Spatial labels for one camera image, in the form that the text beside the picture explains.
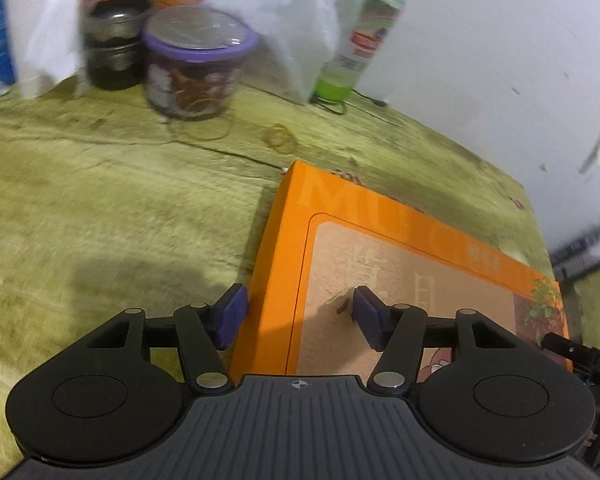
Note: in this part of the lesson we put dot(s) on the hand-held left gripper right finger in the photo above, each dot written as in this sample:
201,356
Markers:
370,315

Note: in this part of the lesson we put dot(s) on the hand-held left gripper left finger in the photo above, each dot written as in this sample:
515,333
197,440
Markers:
230,315

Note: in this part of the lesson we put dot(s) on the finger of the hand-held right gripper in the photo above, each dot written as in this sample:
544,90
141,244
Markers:
567,345

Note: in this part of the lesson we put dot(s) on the orange box lid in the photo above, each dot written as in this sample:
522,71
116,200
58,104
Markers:
380,260

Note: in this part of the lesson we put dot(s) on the wooden desktop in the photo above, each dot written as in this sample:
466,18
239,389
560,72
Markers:
105,200

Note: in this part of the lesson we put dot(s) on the black power strip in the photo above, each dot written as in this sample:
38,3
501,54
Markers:
587,250

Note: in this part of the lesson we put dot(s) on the yellow rubber band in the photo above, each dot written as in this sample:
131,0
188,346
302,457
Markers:
281,137
207,132

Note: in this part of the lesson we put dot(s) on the purple lidded tub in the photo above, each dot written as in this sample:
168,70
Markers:
195,60

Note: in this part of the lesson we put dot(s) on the green drink can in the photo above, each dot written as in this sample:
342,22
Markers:
362,40

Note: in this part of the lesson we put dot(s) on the dark glass jar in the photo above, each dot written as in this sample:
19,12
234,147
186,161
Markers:
115,45

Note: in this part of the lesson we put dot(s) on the white plastic bag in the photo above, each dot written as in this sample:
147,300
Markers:
290,25

